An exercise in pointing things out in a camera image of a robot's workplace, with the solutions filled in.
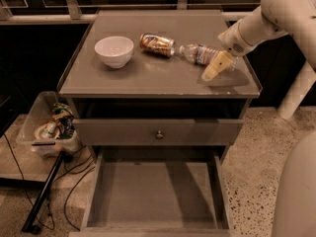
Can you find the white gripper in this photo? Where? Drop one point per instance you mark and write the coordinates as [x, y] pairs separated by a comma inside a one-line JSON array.
[[231, 41]]

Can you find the clear plastic water bottle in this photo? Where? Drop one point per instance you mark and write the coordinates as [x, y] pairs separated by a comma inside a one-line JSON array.
[[200, 54]]

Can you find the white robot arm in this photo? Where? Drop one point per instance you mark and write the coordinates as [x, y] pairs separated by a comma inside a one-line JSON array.
[[271, 20]]

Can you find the round brass drawer knob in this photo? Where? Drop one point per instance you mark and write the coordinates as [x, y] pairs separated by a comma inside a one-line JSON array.
[[159, 135]]

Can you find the grey upper drawer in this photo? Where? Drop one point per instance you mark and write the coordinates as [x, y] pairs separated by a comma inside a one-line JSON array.
[[141, 132]]

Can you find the open grey lower drawer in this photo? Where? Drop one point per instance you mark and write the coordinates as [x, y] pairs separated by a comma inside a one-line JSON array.
[[157, 197]]

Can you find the gold soda can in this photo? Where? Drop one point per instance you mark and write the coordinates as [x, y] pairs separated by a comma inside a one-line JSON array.
[[157, 44]]

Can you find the grey wooden nightstand cabinet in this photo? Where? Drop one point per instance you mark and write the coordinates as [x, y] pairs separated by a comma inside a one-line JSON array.
[[152, 86]]

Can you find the white ceramic bowl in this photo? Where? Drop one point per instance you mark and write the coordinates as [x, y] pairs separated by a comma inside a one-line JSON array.
[[115, 51]]

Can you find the clutter of items in bin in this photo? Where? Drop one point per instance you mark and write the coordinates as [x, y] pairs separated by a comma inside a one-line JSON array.
[[59, 126]]

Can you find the clear plastic storage bin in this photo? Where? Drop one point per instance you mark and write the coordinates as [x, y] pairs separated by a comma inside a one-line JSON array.
[[39, 114]]

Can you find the black metal stand leg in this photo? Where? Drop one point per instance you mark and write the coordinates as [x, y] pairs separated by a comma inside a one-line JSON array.
[[28, 226]]

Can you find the white cylindrical post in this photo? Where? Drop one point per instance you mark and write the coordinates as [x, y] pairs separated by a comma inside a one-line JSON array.
[[298, 90]]

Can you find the metal window railing frame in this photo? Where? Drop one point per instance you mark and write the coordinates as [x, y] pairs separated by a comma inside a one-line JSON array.
[[74, 4]]

